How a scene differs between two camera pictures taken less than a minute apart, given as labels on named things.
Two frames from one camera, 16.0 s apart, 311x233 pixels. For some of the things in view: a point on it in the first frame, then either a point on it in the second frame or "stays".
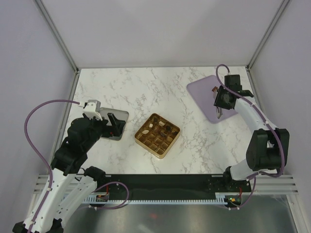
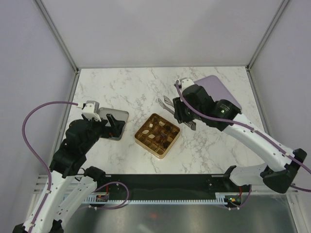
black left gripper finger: x=117 y=125 stays
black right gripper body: x=220 y=100 -> x=183 y=113
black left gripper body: x=98 y=129 stays
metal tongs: x=218 y=110 -> x=191 y=124
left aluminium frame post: x=57 y=35 stays
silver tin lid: x=119 y=115 stays
